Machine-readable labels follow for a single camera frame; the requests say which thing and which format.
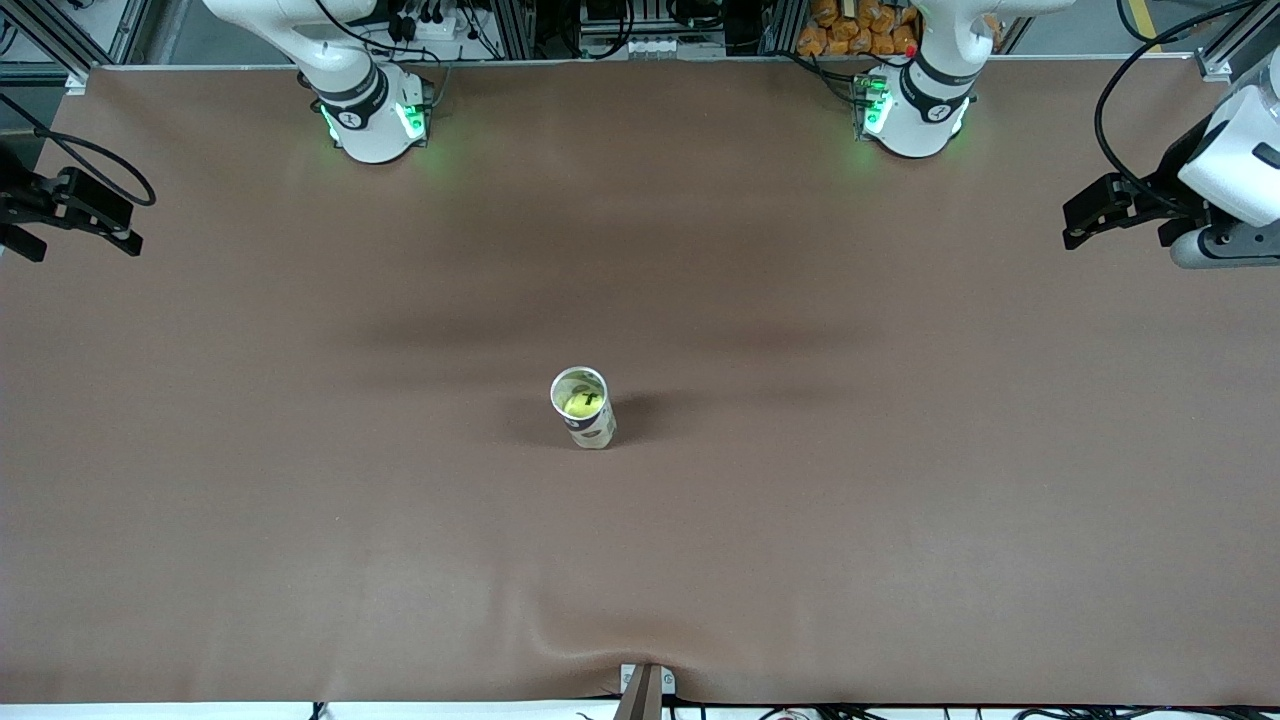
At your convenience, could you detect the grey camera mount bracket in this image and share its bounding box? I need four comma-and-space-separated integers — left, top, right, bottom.
620, 663, 676, 720

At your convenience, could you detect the brown table mat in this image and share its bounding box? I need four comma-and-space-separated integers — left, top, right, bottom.
0, 57, 1280, 706

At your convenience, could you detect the orange bag pile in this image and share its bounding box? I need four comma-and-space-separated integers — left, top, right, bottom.
797, 0, 921, 57

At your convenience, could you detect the aluminium frame profile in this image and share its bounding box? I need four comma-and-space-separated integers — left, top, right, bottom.
0, 0, 156, 96
1195, 0, 1280, 83

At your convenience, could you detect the blue white tennis ball can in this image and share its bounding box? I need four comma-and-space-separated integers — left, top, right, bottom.
549, 366, 618, 451

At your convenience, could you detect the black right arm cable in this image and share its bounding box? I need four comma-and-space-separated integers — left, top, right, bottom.
0, 90, 158, 208

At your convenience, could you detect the white power strip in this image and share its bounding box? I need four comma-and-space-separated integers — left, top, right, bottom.
388, 0, 479, 43

